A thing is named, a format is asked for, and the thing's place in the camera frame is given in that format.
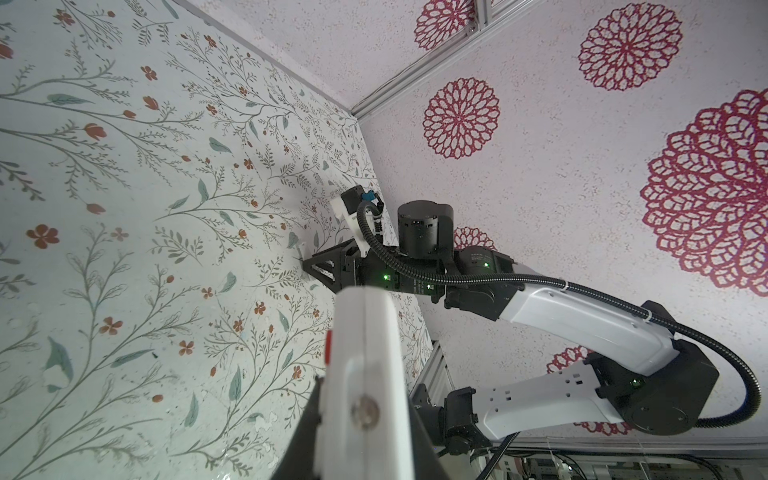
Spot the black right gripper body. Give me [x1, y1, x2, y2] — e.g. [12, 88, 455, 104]
[335, 200, 516, 318]

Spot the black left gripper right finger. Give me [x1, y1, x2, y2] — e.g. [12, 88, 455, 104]
[409, 399, 449, 480]

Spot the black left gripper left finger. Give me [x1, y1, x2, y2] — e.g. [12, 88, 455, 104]
[271, 377, 324, 480]

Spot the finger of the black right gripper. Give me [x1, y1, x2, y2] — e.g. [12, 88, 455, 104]
[302, 242, 360, 294]

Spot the white remote control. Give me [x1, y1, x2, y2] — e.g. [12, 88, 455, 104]
[313, 287, 415, 480]

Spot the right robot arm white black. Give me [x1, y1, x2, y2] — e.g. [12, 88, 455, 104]
[303, 200, 719, 455]

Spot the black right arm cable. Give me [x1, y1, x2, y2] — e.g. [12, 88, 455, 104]
[355, 199, 762, 480]

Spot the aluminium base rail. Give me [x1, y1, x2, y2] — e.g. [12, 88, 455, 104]
[410, 341, 456, 404]

